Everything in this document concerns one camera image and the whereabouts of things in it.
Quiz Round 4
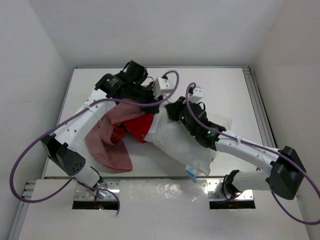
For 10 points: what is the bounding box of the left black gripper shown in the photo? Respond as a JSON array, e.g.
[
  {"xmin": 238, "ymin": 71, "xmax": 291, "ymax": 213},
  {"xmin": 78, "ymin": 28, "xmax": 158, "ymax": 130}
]
[{"xmin": 128, "ymin": 81, "xmax": 163, "ymax": 114}]

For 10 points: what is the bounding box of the white pillow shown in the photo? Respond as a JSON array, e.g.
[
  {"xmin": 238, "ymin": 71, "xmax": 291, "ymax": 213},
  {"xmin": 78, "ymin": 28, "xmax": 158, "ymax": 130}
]
[{"xmin": 143, "ymin": 101, "xmax": 217, "ymax": 176}]

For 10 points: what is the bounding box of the red patterned pillowcase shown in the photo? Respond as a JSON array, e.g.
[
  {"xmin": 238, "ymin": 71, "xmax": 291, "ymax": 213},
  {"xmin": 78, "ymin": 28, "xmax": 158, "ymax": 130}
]
[{"xmin": 84, "ymin": 103, "xmax": 154, "ymax": 172}]

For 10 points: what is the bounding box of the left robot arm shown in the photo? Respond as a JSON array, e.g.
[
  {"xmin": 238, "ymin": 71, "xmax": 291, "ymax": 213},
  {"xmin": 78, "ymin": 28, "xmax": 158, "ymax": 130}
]
[{"xmin": 41, "ymin": 60, "xmax": 157, "ymax": 188}]

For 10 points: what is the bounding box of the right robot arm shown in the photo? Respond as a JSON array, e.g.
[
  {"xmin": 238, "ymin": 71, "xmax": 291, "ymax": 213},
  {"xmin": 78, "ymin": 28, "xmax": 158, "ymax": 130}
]
[{"xmin": 165, "ymin": 96, "xmax": 306, "ymax": 200}]

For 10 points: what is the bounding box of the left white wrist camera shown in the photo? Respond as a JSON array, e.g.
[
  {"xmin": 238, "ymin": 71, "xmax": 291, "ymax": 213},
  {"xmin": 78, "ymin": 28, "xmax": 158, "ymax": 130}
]
[{"xmin": 153, "ymin": 77, "xmax": 175, "ymax": 98}]

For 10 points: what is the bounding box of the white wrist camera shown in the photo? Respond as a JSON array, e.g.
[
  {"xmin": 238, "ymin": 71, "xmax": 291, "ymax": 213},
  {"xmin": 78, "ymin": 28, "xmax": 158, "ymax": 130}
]
[
  {"xmin": 188, "ymin": 86, "xmax": 204, "ymax": 103},
  {"xmin": 153, "ymin": 77, "xmax": 175, "ymax": 98}
]

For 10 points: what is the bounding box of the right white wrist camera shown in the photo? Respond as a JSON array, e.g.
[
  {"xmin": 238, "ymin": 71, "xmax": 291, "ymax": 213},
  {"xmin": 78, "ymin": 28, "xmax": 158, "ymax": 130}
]
[{"xmin": 188, "ymin": 86, "xmax": 204, "ymax": 103}]

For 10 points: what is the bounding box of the aluminium frame rail right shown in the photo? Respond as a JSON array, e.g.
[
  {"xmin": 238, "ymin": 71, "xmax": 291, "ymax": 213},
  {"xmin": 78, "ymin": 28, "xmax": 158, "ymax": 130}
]
[{"xmin": 242, "ymin": 66, "xmax": 277, "ymax": 148}]

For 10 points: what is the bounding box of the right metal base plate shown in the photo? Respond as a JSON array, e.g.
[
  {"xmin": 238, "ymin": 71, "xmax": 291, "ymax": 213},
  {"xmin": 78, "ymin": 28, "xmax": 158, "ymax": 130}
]
[{"xmin": 206, "ymin": 178, "xmax": 254, "ymax": 204}]

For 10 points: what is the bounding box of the metal base plate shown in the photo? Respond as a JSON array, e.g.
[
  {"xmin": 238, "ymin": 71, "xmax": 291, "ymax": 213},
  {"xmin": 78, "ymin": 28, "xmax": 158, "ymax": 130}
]
[
  {"xmin": 206, "ymin": 178, "xmax": 254, "ymax": 204},
  {"xmin": 74, "ymin": 180, "xmax": 120, "ymax": 202}
]

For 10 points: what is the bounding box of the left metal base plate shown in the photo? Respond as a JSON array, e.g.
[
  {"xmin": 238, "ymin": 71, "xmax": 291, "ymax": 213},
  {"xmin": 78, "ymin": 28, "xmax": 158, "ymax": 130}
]
[{"xmin": 74, "ymin": 180, "xmax": 120, "ymax": 202}]

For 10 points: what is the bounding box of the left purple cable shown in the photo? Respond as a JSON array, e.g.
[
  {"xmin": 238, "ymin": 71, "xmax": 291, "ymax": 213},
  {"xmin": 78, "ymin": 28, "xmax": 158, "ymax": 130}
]
[{"xmin": 9, "ymin": 70, "xmax": 180, "ymax": 215}]

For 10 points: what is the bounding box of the purple cable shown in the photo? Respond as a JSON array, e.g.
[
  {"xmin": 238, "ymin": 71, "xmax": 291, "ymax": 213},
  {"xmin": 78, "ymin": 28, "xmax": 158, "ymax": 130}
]
[
  {"xmin": 185, "ymin": 82, "xmax": 320, "ymax": 226},
  {"xmin": 9, "ymin": 70, "xmax": 180, "ymax": 215}
]

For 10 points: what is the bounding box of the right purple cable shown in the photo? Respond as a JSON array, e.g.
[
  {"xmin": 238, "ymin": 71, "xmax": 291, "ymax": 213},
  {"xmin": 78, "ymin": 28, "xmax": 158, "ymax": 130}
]
[{"xmin": 185, "ymin": 82, "xmax": 320, "ymax": 226}]

